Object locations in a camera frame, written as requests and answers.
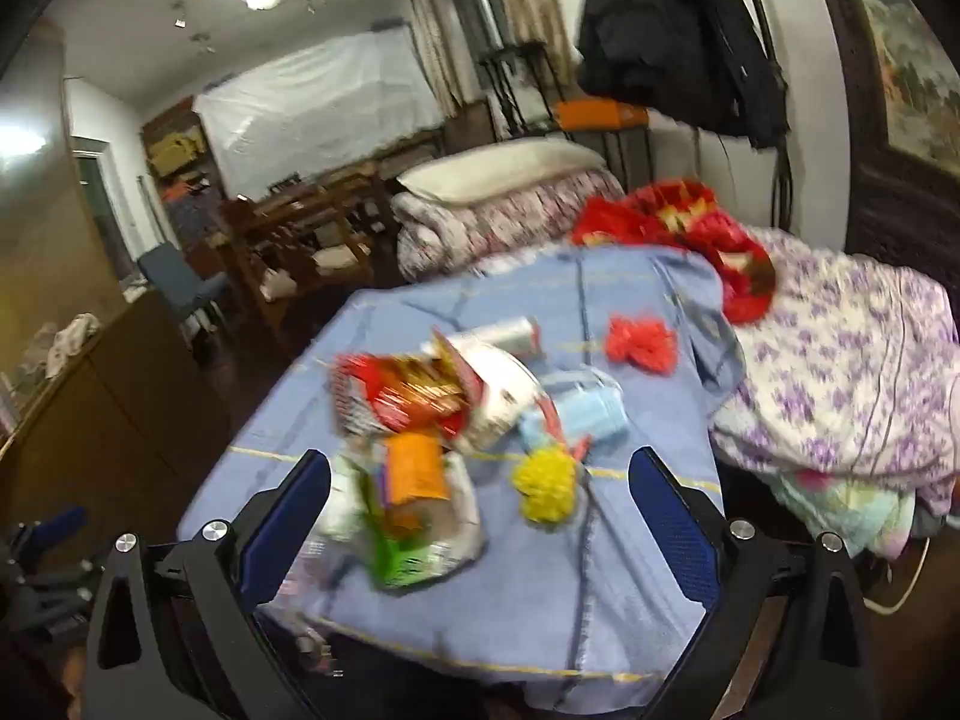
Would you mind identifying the pale floral sheet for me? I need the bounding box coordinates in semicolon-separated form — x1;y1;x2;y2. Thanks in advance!
772;465;920;560

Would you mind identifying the red printed blanket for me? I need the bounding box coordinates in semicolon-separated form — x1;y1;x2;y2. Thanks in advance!
574;178;777;325

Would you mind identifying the white cloth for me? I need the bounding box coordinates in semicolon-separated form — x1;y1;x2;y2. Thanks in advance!
46;313;102;380

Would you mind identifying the red pom-pom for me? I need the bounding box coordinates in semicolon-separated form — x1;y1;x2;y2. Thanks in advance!
604;315;680;374

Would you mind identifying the blue bed blanket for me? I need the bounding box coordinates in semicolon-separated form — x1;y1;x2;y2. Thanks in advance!
176;244;747;710

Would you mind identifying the framed painting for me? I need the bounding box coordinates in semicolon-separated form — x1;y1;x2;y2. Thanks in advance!
802;0;960;263

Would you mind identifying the red snack packet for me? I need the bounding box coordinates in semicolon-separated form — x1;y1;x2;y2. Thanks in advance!
330;349;470;440

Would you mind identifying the black metal stand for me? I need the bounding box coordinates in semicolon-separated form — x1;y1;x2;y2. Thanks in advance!
476;37;560;140

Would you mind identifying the purple floral quilt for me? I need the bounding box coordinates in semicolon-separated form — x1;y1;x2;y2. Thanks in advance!
709;229;960;518

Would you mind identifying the silver can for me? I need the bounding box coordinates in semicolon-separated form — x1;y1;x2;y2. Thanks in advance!
450;315;542;357

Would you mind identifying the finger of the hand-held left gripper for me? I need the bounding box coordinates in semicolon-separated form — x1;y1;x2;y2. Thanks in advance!
11;506;89;552

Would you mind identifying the patterned curtain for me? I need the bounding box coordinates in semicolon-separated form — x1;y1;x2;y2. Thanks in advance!
491;0;577;70
405;0;464;119

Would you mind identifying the olive wooden cabinet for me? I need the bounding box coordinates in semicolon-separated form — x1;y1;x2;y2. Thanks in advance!
0;289;233;541

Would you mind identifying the black coat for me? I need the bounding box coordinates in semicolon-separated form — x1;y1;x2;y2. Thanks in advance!
574;0;788;151

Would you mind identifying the wooden armchair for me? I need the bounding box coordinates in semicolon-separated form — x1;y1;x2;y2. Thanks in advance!
219;195;376;346

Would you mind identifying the blue chair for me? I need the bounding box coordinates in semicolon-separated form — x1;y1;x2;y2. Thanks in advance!
137;242;230;346

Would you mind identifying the blue face mask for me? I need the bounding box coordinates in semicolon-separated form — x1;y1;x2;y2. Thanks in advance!
517;367;627;451

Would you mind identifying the folded floral quilt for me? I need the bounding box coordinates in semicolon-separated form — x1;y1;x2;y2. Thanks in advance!
391;169;627;282

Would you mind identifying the orange box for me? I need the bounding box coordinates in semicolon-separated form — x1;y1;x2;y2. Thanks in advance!
555;97;647;132

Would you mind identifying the white plastic sheet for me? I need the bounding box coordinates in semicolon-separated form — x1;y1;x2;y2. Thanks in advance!
193;26;443;200

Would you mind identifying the yellow pom-pom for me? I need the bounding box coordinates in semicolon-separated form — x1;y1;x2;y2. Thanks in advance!
511;444;586;526

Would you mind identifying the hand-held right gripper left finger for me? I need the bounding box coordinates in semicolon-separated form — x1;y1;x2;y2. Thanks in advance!
84;448;332;720

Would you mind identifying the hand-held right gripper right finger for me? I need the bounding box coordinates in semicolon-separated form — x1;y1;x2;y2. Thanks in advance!
628;446;878;720

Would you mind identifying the white pillow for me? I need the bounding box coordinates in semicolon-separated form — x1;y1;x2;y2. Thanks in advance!
395;139;607;205

